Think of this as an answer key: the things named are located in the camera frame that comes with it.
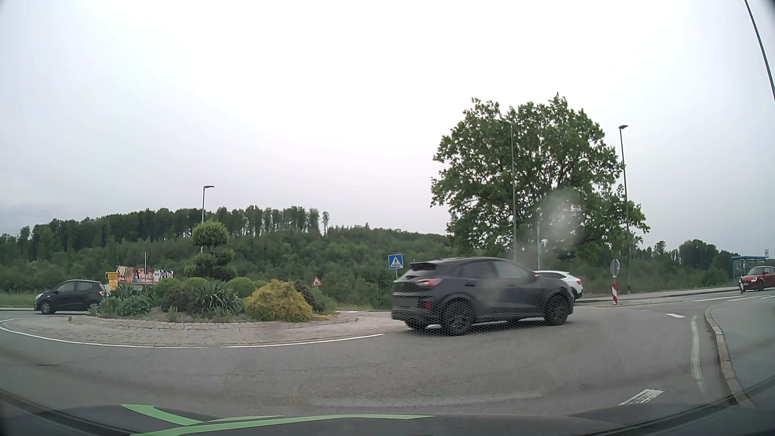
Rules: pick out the blue pedestrian crossing sign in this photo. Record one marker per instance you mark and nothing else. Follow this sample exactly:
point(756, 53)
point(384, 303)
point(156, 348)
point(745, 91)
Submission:
point(395, 261)

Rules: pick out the dark grey SUV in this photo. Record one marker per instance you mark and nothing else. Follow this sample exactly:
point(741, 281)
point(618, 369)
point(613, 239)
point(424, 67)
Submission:
point(478, 297)

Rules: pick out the yellow-green bush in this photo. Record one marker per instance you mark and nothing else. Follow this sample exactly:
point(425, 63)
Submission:
point(278, 303)

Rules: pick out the grey asphalt road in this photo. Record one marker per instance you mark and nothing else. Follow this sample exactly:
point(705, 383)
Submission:
point(424, 369)

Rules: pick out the large leafy tree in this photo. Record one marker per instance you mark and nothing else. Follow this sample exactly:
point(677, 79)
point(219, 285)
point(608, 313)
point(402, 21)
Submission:
point(545, 175)

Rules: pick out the trimmed topiary tree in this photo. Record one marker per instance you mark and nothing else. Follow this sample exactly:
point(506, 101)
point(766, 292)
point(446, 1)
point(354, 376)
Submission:
point(210, 251)

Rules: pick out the white car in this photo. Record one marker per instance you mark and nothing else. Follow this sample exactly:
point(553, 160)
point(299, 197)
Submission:
point(566, 280)

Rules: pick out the car's own bonnet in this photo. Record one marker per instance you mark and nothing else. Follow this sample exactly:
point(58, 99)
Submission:
point(339, 425)

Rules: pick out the cobbled roundabout island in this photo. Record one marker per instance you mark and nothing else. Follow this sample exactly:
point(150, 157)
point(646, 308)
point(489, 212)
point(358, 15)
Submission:
point(200, 332)

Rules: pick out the group of green bushes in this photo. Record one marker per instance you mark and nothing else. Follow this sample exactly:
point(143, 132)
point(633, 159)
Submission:
point(175, 298)

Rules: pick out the colourful billboard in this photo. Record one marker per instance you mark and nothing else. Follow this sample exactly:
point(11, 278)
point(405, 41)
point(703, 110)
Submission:
point(144, 275)

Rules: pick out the yellow direction sign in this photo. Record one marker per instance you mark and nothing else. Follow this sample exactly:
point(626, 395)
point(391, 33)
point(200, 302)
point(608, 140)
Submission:
point(112, 279)

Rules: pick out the black small car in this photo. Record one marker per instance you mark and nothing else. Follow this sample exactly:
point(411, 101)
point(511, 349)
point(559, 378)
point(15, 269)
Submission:
point(69, 297)

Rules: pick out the road markings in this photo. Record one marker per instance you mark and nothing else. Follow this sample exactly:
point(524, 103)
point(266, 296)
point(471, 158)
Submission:
point(696, 357)

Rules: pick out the blue bus shelter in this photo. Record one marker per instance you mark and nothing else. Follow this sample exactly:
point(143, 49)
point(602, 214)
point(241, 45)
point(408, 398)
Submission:
point(746, 264)

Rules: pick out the red car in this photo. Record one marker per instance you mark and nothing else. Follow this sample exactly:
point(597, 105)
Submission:
point(760, 278)

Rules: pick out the grey pavement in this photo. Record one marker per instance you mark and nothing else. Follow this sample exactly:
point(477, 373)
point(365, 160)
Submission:
point(751, 339)

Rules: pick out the tall grey lamp post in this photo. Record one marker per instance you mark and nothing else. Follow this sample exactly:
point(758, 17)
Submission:
point(625, 206)
point(203, 209)

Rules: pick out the round sign on striped post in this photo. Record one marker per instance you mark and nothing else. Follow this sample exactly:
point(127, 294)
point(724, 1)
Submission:
point(614, 272)

